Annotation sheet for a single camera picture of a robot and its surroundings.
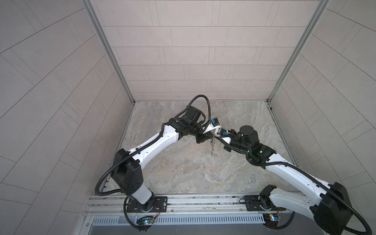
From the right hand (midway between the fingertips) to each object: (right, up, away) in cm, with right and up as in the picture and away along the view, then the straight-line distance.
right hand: (216, 135), depth 75 cm
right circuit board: (+25, -39, -7) cm, 47 cm away
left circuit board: (-33, -37, -11) cm, 51 cm away
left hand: (0, +1, -1) cm, 1 cm away
